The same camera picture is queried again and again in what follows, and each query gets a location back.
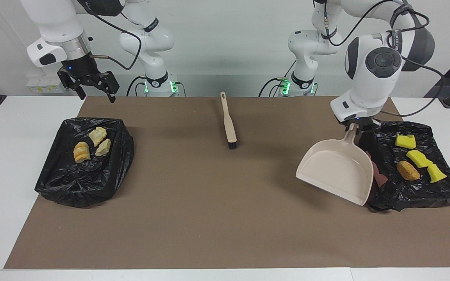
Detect beige hand brush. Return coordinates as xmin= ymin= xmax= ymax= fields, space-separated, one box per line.
xmin=220 ymin=91 xmax=238 ymax=149

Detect beige plastic dustpan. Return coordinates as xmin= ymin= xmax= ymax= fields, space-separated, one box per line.
xmin=296 ymin=124 xmax=375 ymax=206

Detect right black bag bin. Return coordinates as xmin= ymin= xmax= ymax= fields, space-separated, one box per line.
xmin=359 ymin=121 xmax=450 ymax=212

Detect brown paper table mat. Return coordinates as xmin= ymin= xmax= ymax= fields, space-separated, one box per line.
xmin=4 ymin=96 xmax=450 ymax=270

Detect striped orange bread piece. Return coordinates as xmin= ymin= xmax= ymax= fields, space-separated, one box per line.
xmin=73 ymin=141 xmax=92 ymax=164

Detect black bag lined bin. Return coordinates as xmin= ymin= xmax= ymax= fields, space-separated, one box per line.
xmin=34 ymin=117 xmax=135 ymax=208

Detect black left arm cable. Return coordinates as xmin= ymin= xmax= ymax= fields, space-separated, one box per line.
xmin=313 ymin=0 xmax=445 ymax=117

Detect brown crumbly nugget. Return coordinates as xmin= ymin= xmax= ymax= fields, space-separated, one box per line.
xmin=396 ymin=160 xmax=421 ymax=181

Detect yellow sponge piece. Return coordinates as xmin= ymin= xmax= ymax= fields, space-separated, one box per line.
xmin=395 ymin=133 xmax=417 ymax=149
xmin=427 ymin=164 xmax=448 ymax=183

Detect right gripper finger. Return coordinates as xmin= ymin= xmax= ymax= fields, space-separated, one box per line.
xmin=96 ymin=71 xmax=119 ymax=104
xmin=57 ymin=68 xmax=87 ymax=100

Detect pink bin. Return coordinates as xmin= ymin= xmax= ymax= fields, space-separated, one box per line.
xmin=370 ymin=156 xmax=388 ymax=188

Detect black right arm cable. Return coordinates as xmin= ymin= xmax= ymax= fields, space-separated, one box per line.
xmin=75 ymin=0 xmax=143 ymax=71

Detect black base cable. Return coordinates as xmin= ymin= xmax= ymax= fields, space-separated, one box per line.
xmin=127 ymin=76 xmax=147 ymax=97
xmin=258 ymin=60 xmax=293 ymax=97

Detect white power strip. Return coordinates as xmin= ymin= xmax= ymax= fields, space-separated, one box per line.
xmin=26 ymin=74 xmax=69 ymax=94

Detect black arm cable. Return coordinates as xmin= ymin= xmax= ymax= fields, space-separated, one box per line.
xmin=313 ymin=0 xmax=445 ymax=117
xmin=75 ymin=0 xmax=143 ymax=71

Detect yellow food pieces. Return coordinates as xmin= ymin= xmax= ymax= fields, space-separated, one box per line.
xmin=406 ymin=150 xmax=434 ymax=169

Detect pale bread chunk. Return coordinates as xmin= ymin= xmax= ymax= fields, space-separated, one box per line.
xmin=95 ymin=139 xmax=112 ymax=157
xmin=89 ymin=126 xmax=108 ymax=147

